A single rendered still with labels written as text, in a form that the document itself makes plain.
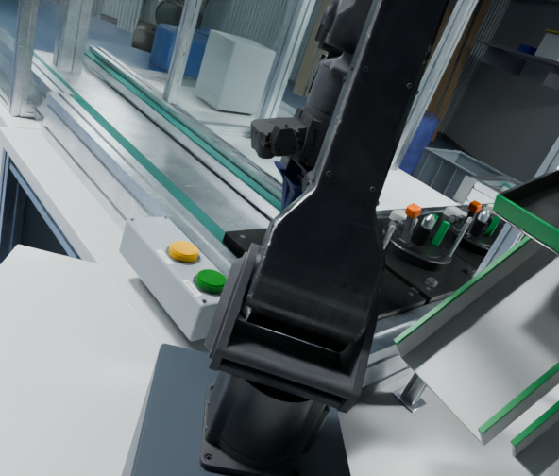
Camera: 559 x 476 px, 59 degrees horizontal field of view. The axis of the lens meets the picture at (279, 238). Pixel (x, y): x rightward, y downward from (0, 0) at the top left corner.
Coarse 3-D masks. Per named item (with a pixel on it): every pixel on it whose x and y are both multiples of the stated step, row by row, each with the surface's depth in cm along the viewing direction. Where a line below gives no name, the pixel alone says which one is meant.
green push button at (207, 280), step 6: (204, 270) 64; (210, 270) 65; (198, 276) 63; (204, 276) 63; (210, 276) 64; (216, 276) 64; (222, 276) 65; (198, 282) 63; (204, 282) 62; (210, 282) 62; (216, 282) 63; (222, 282) 63; (204, 288) 62; (210, 288) 62; (216, 288) 62; (222, 288) 63
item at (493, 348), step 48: (528, 240) 58; (480, 288) 59; (528, 288) 59; (432, 336) 59; (480, 336) 57; (528, 336) 56; (432, 384) 56; (480, 384) 54; (528, 384) 52; (480, 432) 48
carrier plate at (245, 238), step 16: (224, 240) 77; (240, 240) 76; (256, 240) 77; (240, 256) 74; (384, 272) 83; (384, 288) 78; (400, 288) 80; (384, 304) 73; (400, 304) 75; (416, 304) 78
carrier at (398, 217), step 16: (384, 224) 103; (400, 224) 96; (432, 224) 92; (448, 224) 94; (400, 240) 91; (416, 240) 94; (432, 240) 97; (400, 256) 90; (416, 256) 89; (432, 256) 91; (448, 256) 93; (400, 272) 85; (416, 272) 87; (432, 272) 90; (448, 272) 92; (464, 272) 95; (416, 288) 82; (432, 288) 84; (448, 288) 86
